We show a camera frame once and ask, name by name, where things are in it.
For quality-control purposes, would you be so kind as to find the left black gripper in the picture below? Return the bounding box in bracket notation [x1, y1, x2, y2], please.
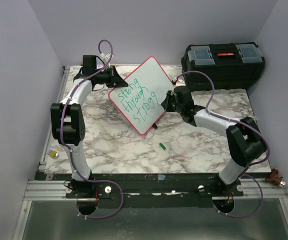
[94, 65, 129, 89]

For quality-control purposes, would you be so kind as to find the whiteboard with pink frame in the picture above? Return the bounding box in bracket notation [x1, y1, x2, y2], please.
[108, 56, 174, 135]

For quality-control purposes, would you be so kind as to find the green marker cap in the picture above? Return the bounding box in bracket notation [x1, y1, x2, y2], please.
[159, 143, 166, 150]

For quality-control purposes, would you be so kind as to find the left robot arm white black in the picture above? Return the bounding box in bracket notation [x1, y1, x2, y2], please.
[50, 53, 128, 198]

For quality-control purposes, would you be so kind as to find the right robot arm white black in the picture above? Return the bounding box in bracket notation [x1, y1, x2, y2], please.
[161, 86, 269, 196]

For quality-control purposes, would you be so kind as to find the black toolbox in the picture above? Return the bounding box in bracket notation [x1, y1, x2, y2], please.
[180, 42, 266, 92]

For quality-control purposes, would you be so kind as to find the small yellow connector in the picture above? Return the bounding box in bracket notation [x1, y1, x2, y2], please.
[47, 150, 59, 159]

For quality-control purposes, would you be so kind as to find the copper pipe fitting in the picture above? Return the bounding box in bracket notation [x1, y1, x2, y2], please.
[264, 168, 287, 188]

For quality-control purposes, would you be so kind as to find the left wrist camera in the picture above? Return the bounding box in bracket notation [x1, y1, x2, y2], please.
[99, 52, 115, 62]

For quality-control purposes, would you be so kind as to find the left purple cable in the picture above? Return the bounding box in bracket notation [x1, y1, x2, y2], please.
[60, 39, 125, 220]

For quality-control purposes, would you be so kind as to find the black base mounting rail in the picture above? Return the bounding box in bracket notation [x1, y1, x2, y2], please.
[35, 172, 244, 210]

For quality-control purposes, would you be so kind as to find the aluminium frame rail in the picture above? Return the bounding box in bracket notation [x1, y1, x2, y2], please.
[23, 66, 71, 201]

